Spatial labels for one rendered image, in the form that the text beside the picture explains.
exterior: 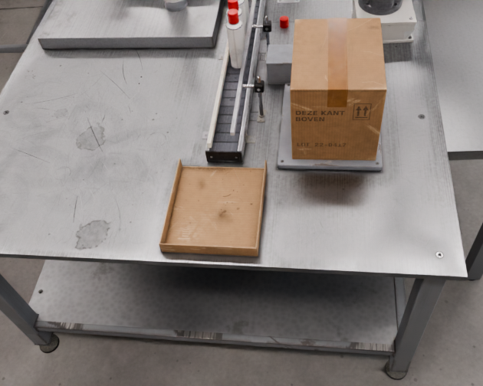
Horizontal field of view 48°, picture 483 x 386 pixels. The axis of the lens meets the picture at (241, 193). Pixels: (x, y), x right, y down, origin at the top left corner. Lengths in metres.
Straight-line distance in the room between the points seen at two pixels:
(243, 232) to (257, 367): 0.84
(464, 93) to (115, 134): 1.12
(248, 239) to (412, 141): 0.59
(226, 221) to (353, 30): 0.63
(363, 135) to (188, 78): 0.70
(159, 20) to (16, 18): 2.17
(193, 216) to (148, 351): 0.89
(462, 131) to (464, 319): 0.87
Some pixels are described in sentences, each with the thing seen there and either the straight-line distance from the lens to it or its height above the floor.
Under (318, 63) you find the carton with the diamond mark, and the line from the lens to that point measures 1.47.
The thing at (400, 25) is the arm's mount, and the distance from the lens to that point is 1.99.
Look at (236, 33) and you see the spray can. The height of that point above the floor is 1.02.
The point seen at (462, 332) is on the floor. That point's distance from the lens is 2.31.
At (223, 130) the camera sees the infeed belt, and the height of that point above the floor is 0.88.
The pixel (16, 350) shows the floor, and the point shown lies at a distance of 2.47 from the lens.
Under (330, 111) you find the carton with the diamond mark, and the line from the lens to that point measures 1.44.
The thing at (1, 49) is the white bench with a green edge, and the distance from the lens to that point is 3.59.
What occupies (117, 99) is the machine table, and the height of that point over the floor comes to 0.83.
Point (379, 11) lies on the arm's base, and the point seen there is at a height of 0.93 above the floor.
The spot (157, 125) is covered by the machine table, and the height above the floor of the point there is 0.83.
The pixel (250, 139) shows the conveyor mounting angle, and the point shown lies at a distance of 1.67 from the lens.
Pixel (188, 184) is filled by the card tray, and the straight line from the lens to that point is 1.58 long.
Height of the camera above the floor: 2.04
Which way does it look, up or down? 52 degrees down
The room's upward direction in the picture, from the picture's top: 9 degrees counter-clockwise
